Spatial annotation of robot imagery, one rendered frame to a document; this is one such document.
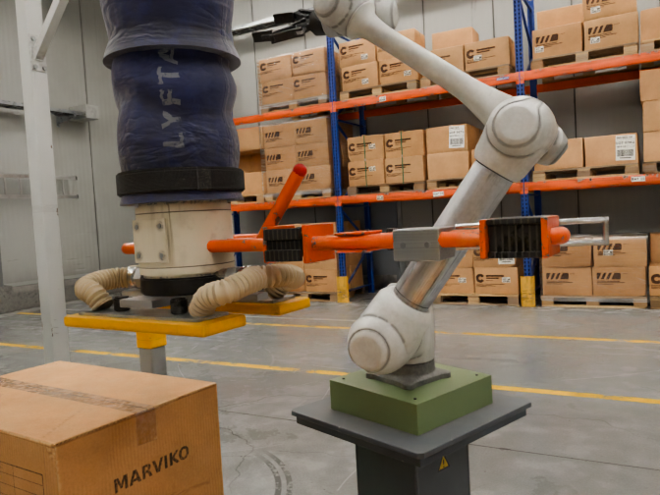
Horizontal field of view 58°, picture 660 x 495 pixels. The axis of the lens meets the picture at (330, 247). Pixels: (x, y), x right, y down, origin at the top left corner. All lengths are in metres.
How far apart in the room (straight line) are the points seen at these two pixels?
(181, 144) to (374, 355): 0.70
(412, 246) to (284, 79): 8.83
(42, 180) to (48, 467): 3.37
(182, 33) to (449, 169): 7.44
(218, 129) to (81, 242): 11.46
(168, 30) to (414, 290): 0.80
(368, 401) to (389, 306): 0.33
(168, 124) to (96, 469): 0.64
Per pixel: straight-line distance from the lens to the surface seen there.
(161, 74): 1.04
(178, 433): 1.35
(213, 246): 1.03
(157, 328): 0.98
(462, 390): 1.69
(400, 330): 1.45
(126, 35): 1.08
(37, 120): 4.47
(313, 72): 9.34
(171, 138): 1.02
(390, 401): 1.61
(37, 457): 1.22
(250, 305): 1.09
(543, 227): 0.76
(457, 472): 1.84
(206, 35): 1.07
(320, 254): 0.93
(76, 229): 12.41
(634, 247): 7.95
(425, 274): 1.43
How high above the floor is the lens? 1.31
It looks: 3 degrees down
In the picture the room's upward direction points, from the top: 3 degrees counter-clockwise
